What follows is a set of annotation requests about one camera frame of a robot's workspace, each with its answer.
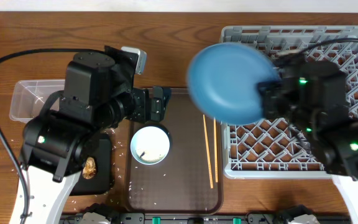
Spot light blue rice bowl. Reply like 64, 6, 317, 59
130, 126, 170, 166

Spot blue plate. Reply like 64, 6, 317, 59
187, 42, 280, 125

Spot wooden chopstick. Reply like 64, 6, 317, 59
203, 114, 214, 189
213, 118, 219, 183

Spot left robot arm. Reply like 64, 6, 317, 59
10, 46, 172, 223

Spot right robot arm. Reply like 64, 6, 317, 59
257, 60, 358, 223

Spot grey dishwasher rack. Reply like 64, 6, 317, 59
219, 26, 358, 179

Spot black tray bin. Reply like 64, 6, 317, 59
70, 134, 112, 196

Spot brown food clump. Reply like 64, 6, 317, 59
82, 157, 97, 180

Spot brown serving tray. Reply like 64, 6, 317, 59
125, 88, 223, 214

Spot clear plastic bin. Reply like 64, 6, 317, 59
9, 79, 65, 123

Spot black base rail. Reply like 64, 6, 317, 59
58, 213, 352, 224

